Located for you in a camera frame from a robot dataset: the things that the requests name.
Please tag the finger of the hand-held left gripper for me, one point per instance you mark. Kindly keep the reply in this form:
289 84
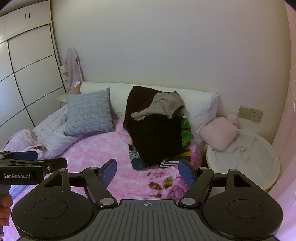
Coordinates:
25 155
55 163

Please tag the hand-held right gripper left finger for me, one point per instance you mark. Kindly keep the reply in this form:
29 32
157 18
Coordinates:
109 172

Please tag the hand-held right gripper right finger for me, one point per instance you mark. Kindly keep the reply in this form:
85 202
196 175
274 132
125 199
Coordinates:
186 172

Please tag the grey shirt with black sleeves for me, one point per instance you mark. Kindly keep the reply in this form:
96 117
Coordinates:
164 102

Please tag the person's left hand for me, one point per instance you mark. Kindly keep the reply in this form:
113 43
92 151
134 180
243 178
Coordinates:
5 201

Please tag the pale pink blanket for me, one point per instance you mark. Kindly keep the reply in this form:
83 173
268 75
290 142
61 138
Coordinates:
20 141

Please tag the black white striped garment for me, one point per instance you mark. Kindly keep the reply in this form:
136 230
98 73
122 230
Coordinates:
168 163

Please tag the lavender striped quilt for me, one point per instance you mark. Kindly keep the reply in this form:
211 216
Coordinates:
53 134

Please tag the blue striped garment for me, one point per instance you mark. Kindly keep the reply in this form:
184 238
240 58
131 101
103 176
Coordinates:
136 160

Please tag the pink floral bed sheet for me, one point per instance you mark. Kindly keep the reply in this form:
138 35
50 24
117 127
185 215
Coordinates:
92 148

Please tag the green garment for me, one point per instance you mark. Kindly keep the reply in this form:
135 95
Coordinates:
186 132

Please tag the pile of dark clothes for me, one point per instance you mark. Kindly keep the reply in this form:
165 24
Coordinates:
157 139

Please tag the pink square cushion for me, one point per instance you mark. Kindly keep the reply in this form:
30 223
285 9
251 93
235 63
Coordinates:
218 134

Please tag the grey checked pillow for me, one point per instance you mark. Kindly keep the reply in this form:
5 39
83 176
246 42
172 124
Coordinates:
87 111

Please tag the white nightstand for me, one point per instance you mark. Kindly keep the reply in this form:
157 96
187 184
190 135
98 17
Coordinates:
62 98

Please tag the white round table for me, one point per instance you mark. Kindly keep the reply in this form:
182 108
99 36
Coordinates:
254 162

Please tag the pink plush toy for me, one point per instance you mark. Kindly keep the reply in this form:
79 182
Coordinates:
232 118

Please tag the long white pillow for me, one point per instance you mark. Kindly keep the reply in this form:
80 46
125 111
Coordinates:
120 97

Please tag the white wardrobe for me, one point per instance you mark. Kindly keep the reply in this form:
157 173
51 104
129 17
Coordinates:
27 69

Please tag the hanging pale pink garment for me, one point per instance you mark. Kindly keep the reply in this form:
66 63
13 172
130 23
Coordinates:
74 69

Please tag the beige wall switch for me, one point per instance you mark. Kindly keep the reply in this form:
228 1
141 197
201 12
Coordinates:
244 112

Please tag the beige wall socket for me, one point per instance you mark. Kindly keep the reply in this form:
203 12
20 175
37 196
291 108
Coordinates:
256 115

